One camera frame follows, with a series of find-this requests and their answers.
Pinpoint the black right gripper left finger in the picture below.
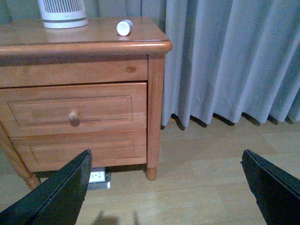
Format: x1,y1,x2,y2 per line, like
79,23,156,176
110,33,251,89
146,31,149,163
0,150,92,225

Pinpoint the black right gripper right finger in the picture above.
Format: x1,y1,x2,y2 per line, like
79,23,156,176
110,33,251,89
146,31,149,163
241,150,300,225

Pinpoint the drawer wooden knob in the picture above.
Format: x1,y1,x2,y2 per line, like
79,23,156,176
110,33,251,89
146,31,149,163
68,111,80,126

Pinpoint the white medicine bottle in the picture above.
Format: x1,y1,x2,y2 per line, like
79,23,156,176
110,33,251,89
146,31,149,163
116,20,133,36

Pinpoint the white floor power socket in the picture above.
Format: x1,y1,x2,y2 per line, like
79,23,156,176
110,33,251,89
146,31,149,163
88,167,111,190

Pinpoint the wooden nightstand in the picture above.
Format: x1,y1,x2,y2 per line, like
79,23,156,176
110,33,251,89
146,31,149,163
0,16,172,189

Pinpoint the grey curtain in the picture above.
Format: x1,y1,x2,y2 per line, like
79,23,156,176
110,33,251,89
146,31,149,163
0,0,300,128

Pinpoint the white air purifier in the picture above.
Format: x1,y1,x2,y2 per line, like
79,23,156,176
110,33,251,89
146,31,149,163
38,0,88,29

